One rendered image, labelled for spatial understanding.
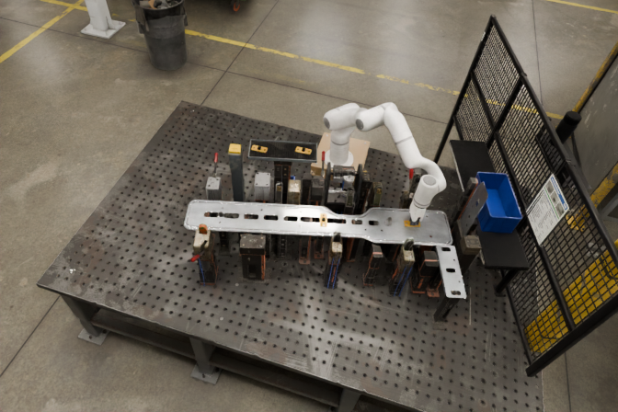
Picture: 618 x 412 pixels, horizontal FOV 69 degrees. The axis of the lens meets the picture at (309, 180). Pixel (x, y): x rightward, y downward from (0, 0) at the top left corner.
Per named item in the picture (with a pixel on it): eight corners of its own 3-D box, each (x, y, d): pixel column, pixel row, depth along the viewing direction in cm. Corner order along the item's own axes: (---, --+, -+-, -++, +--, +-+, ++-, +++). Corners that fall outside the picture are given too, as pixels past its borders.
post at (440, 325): (433, 329, 229) (450, 303, 208) (429, 309, 237) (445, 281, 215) (445, 329, 230) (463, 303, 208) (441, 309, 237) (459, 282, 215)
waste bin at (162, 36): (135, 69, 472) (118, 3, 418) (161, 43, 507) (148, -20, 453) (178, 80, 465) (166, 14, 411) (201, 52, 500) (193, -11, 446)
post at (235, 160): (232, 205, 273) (227, 154, 240) (234, 196, 278) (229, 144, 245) (245, 206, 274) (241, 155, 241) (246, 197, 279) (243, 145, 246)
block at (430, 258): (409, 294, 242) (423, 267, 221) (406, 276, 249) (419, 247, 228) (427, 294, 242) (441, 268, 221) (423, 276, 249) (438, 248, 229)
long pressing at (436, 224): (181, 234, 223) (180, 232, 222) (189, 199, 238) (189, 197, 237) (453, 246, 229) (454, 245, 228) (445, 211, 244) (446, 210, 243)
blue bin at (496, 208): (481, 232, 231) (490, 216, 222) (468, 187, 252) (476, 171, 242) (512, 234, 232) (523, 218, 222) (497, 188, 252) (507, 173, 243)
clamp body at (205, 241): (197, 288, 236) (188, 250, 209) (202, 263, 246) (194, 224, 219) (217, 289, 236) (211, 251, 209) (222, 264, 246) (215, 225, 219)
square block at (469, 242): (445, 283, 247) (466, 247, 221) (442, 270, 253) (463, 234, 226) (459, 284, 248) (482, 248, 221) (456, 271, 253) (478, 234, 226)
